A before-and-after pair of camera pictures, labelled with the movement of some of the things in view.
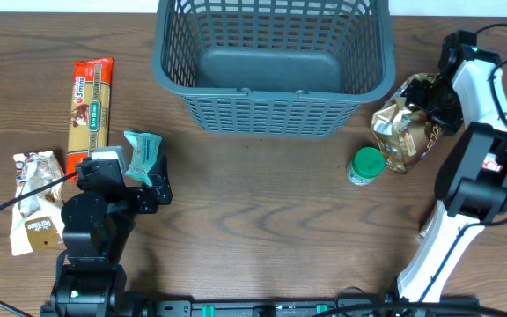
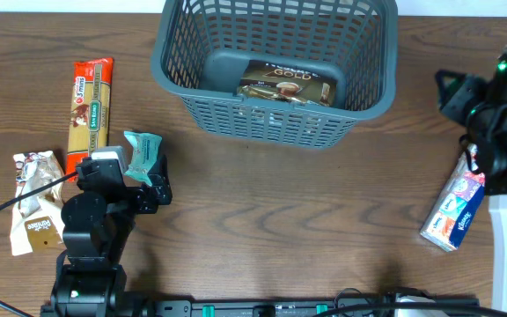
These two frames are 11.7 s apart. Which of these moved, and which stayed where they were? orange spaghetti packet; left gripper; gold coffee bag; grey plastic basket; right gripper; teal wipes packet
Moved: gold coffee bag; right gripper
Stayed: orange spaghetti packet; left gripper; teal wipes packet; grey plastic basket
